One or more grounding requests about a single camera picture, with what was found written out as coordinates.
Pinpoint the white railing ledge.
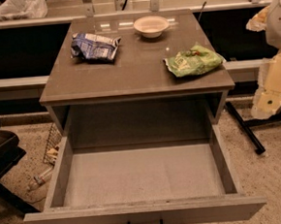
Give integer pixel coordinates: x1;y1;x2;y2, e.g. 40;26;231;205
0;76;48;101

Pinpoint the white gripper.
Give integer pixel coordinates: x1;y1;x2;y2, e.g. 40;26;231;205
245;6;281;120

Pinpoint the white plastic bag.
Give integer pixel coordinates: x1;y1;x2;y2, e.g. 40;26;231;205
0;0;47;20

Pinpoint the blue chip bag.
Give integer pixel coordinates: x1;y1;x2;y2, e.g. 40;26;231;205
70;32;121;62

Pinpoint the green jalapeno chip bag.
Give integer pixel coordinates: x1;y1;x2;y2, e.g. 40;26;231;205
164;45;225;78

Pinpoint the wire basket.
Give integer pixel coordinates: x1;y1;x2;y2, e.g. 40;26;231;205
43;124;62;165

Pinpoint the clear plastic bottle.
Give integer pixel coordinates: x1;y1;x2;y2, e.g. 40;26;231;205
27;167;53;192

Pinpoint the open top drawer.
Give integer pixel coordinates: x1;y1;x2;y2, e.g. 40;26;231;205
24;126;266;224

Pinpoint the white bowl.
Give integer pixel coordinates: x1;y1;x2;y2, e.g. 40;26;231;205
134;16;170;39

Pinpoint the black office chair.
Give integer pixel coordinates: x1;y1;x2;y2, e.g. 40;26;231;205
0;123;39;213

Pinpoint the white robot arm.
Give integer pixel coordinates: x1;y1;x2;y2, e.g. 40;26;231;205
246;0;281;120

